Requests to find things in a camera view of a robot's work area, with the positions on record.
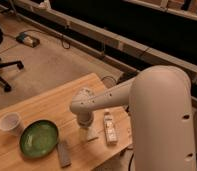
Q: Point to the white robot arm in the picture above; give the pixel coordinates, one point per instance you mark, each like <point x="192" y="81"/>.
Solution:
<point x="160" y="106"/>

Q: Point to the grey rectangular block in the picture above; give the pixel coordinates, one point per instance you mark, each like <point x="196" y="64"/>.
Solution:
<point x="63" y="154"/>

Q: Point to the green ceramic bowl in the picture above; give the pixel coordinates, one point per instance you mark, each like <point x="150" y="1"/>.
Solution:
<point x="39" y="139"/>

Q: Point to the clear plastic cup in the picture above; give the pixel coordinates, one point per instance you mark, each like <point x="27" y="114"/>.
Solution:
<point x="11" y="123"/>

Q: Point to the small white bottle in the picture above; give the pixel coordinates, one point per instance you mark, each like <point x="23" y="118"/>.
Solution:
<point x="109" y="128"/>

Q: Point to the power strip on floor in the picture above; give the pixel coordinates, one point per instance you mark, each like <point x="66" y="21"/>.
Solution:
<point x="27" y="40"/>

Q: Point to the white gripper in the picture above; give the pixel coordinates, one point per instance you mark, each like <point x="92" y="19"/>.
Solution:
<point x="85" y="120"/>

